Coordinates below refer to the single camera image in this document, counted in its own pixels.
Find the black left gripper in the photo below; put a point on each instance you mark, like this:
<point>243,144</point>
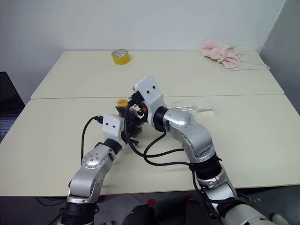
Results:
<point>131,126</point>

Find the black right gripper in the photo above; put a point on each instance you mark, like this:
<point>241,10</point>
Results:
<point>138,106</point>

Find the orange bottle cap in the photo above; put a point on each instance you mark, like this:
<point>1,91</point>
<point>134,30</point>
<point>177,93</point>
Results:
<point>122,102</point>

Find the plastic bottle with dark drink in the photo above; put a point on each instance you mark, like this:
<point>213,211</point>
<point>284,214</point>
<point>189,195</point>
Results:
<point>140,131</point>

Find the clear wine glass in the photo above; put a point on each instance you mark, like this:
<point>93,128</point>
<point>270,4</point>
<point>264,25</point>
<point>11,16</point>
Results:
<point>206,107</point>

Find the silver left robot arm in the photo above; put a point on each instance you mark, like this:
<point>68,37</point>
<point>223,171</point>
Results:
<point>91,161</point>

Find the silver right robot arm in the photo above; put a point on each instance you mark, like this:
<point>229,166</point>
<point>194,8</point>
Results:
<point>187,131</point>

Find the yellow tape roll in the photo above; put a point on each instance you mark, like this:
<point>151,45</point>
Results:
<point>120,60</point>

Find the dark rounded shape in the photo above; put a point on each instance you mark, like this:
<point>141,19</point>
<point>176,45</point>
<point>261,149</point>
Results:
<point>138,214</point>

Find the dark laptop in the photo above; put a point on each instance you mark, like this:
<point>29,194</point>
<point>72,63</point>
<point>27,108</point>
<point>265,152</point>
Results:
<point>9,98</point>

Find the pink cloth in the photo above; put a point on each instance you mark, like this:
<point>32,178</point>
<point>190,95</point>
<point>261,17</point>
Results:
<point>218,52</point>

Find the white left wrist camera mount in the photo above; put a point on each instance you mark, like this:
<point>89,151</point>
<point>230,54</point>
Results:
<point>113,125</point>

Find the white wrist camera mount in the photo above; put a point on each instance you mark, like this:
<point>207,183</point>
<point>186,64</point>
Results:
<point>113,125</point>
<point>150,93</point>

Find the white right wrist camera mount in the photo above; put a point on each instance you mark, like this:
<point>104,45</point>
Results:
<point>150,93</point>

